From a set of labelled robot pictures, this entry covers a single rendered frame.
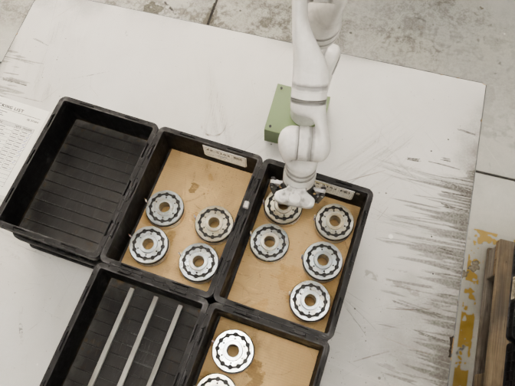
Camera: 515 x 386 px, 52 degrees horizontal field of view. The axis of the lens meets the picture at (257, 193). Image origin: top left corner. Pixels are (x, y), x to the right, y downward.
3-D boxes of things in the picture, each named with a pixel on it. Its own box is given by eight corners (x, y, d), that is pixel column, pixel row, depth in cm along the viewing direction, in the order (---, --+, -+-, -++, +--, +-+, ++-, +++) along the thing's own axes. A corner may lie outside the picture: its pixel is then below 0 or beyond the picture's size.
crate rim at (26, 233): (64, 99, 150) (61, 94, 148) (162, 129, 146) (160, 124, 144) (-5, 226, 136) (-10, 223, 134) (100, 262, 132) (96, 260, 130)
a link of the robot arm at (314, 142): (329, 167, 104) (337, 98, 99) (285, 164, 105) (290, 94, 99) (328, 156, 111) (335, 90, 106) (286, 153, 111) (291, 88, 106)
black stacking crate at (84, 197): (76, 116, 159) (63, 96, 148) (167, 145, 155) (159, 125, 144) (12, 236, 145) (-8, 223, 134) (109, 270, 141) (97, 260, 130)
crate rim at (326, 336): (264, 160, 142) (264, 156, 140) (373, 193, 138) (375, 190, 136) (211, 301, 128) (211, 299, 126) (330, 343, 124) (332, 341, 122)
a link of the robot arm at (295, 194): (273, 203, 120) (273, 192, 114) (283, 159, 124) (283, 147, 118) (313, 210, 119) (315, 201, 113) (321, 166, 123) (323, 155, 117)
